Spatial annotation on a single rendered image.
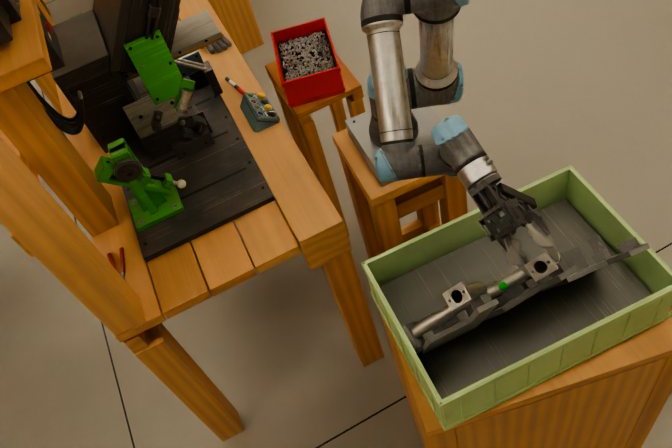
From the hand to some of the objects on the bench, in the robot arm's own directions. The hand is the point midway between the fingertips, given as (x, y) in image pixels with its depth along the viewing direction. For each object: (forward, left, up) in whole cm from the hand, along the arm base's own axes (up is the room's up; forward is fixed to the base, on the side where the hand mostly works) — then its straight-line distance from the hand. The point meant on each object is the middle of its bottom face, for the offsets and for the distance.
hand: (542, 263), depth 128 cm
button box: (+27, -109, -32) cm, 117 cm away
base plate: (+56, -129, -31) cm, 144 cm away
